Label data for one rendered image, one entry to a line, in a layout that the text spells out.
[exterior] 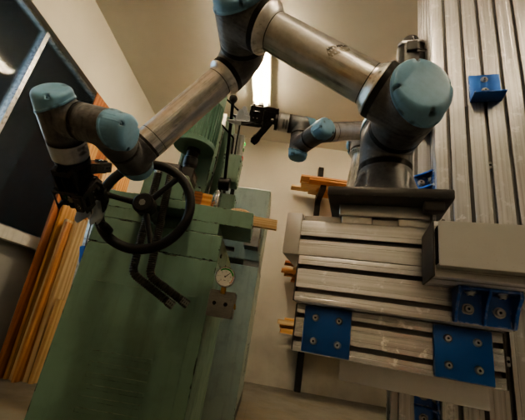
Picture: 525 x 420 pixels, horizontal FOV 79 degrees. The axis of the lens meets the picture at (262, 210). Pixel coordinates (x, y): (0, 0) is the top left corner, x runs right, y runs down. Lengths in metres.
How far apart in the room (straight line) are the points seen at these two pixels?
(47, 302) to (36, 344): 0.25
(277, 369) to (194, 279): 2.51
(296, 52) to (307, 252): 0.40
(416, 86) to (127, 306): 0.97
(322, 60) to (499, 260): 0.46
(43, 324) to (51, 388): 1.34
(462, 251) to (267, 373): 3.08
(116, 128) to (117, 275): 0.60
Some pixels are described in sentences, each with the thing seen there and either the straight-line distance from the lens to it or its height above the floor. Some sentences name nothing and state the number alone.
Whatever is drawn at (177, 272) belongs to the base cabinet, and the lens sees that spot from 1.09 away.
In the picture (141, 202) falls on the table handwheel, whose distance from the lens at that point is 0.97.
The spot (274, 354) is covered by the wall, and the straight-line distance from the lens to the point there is 3.48.
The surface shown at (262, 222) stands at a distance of 1.27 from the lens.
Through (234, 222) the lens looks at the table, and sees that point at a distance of 1.11.
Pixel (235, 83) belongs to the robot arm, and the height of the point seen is 1.09.
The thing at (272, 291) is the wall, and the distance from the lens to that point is 3.49.
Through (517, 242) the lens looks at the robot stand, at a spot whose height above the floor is 0.70.
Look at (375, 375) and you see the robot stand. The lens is 0.76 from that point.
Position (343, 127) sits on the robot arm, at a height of 1.27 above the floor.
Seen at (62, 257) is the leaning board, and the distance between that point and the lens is 2.55.
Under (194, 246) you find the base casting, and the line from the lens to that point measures 1.10.
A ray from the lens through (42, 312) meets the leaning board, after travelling 2.53.
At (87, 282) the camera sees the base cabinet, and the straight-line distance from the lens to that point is 1.18.
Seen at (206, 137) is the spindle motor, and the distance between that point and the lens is 1.38.
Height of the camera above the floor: 0.54
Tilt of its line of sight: 20 degrees up
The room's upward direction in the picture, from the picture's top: 10 degrees clockwise
